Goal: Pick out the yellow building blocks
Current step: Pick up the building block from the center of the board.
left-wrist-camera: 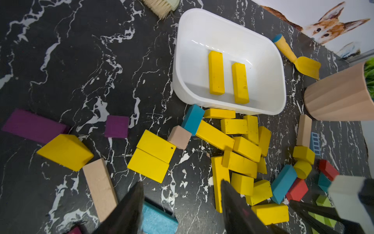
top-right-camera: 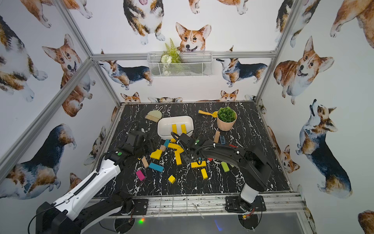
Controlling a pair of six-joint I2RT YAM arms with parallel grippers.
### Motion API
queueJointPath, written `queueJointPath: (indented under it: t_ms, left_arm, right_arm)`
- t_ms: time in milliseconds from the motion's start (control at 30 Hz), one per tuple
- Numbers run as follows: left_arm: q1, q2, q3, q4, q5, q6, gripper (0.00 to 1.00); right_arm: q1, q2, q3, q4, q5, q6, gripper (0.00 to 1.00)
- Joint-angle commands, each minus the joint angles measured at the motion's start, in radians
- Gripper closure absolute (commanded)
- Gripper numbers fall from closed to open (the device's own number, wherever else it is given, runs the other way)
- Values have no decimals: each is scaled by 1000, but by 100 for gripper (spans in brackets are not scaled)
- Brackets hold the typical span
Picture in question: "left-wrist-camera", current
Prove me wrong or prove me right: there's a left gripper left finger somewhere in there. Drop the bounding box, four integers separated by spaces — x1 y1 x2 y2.
94 182 144 234

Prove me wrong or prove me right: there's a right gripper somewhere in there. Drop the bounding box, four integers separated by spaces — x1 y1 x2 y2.
289 175 374 234

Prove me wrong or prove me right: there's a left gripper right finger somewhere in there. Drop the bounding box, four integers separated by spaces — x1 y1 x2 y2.
221 180 287 234

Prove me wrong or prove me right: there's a yellow bar block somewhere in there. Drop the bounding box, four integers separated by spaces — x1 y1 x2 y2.
208 51 225 95
232 63 249 104

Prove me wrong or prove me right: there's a white plastic tray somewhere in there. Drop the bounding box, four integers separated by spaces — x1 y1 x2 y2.
172 8 286 116

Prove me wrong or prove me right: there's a teal long block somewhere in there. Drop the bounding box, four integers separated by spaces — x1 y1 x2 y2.
142 201 178 234

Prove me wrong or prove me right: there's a green block left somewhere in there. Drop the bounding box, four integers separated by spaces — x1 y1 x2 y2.
308 194 338 234

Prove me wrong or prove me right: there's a yellow long block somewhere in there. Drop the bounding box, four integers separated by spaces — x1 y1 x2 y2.
251 204 289 226

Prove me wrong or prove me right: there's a teal slanted block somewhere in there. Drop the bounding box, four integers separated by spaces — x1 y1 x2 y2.
271 165 297 204

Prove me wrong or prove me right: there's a magenta block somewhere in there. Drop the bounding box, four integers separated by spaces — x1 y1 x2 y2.
66 226 82 234

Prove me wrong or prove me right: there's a red block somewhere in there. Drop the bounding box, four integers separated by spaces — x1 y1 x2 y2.
286 178 308 201

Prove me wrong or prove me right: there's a blue ladder block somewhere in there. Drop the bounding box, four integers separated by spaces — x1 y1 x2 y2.
310 132 321 157

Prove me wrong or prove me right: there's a yellow flat square block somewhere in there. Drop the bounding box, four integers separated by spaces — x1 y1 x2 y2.
128 130 176 183

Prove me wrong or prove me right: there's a tall natural wood block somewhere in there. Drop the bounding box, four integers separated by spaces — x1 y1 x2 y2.
296 115 312 147

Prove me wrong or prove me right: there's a purple small block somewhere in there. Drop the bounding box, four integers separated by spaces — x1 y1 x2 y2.
104 115 130 138

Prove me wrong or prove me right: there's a small natural wood cube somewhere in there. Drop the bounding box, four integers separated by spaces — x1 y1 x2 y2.
167 125 192 150

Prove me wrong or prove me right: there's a pink pot green plant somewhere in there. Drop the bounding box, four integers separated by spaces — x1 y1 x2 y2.
303 61 374 121

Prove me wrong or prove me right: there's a small teal block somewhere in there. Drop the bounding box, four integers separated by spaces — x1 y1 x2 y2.
181 104 205 136

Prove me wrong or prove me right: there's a yellow toy shovel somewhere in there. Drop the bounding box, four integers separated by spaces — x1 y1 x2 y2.
272 34 321 80

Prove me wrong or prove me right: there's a purple long block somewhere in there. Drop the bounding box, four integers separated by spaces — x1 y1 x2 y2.
2 109 69 144

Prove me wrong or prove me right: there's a green hand brush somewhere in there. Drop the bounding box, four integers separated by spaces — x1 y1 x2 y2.
142 0 180 20

